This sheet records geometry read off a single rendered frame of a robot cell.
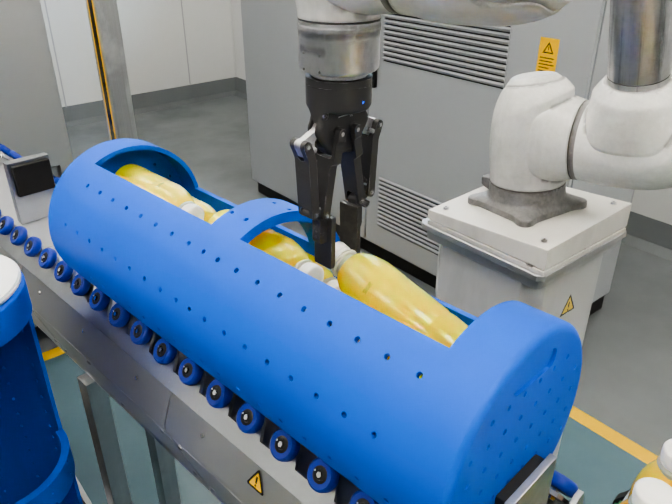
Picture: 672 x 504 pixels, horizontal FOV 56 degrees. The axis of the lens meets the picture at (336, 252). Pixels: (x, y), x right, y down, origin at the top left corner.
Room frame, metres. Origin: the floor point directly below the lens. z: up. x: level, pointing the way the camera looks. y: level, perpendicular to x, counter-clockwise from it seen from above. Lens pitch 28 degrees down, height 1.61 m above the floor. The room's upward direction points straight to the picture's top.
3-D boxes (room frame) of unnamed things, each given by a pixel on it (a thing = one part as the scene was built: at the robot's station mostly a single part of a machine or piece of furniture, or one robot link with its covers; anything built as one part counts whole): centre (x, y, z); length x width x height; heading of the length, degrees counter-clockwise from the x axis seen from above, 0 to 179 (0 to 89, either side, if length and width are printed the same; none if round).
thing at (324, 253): (0.70, 0.01, 1.25); 0.03 x 0.01 x 0.07; 45
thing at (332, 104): (0.72, 0.00, 1.40); 0.08 x 0.07 x 0.09; 135
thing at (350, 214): (0.74, -0.02, 1.25); 0.03 x 0.01 x 0.07; 45
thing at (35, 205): (1.44, 0.74, 1.00); 0.10 x 0.04 x 0.15; 135
